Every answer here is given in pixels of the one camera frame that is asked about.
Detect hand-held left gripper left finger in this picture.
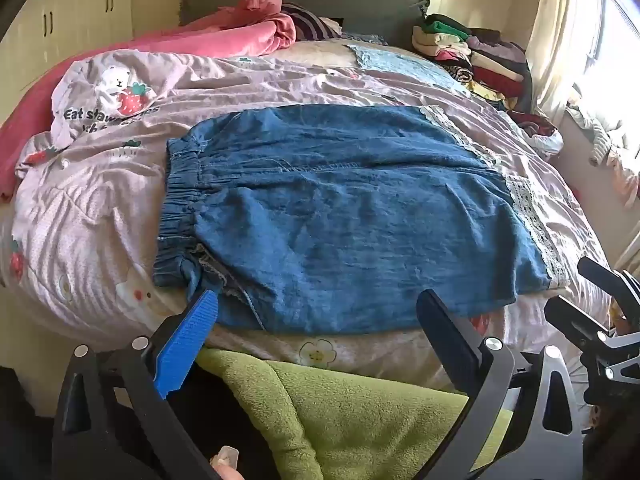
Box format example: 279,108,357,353
50,287,226,480

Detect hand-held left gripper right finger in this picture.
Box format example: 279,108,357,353
416,288,586,480

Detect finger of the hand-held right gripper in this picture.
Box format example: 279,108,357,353
544,296,640,396
577,256,640,313

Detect blue denim pants lace trim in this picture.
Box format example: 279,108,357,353
152,105,571,336

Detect person's left hand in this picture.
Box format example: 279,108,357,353
212,445,246,480

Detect green fleece clothing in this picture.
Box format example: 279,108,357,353
197,347,516,480

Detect clothes on window sill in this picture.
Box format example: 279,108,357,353
565,85,640,206

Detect pink printed quilt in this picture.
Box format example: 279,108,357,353
0,40,616,391

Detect red and white cloth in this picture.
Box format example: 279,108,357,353
510,110,563,153

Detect window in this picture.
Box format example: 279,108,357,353
585,0,640,126

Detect cream curtain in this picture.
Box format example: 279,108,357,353
525,0,606,126

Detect pile of folded clothes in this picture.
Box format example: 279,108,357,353
411,12,533,111

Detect light blue cloth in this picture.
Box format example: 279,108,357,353
347,42,471,98

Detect pink blanket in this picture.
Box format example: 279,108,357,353
0,0,298,201

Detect striped garment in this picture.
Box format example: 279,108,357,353
280,2,346,43

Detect grey bed headboard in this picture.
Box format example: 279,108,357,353
180,0,431,43

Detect cream wardrobe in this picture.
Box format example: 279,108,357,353
0,0,136,96

